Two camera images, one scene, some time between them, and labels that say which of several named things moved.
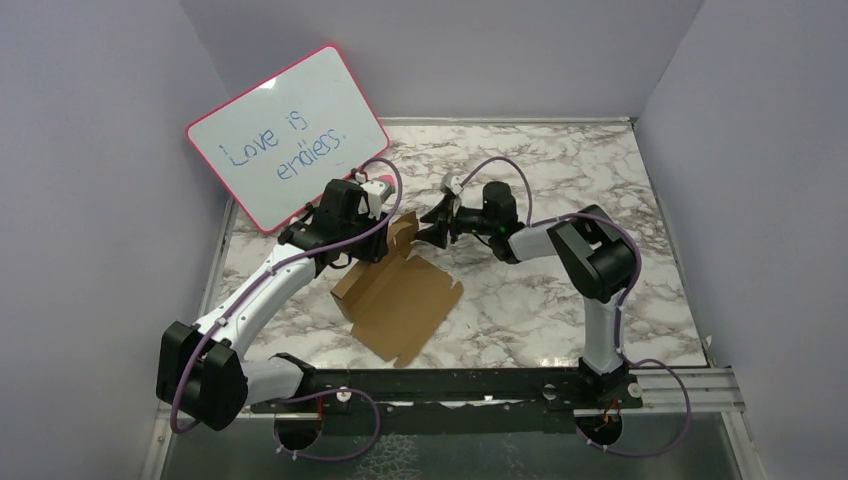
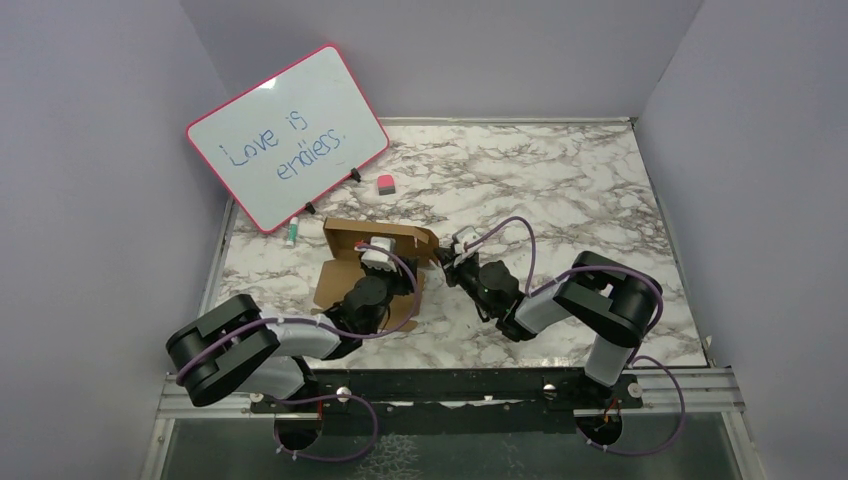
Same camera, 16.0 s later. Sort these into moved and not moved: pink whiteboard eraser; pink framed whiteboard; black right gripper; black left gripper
Moved: black right gripper; black left gripper
Not moved: pink whiteboard eraser; pink framed whiteboard
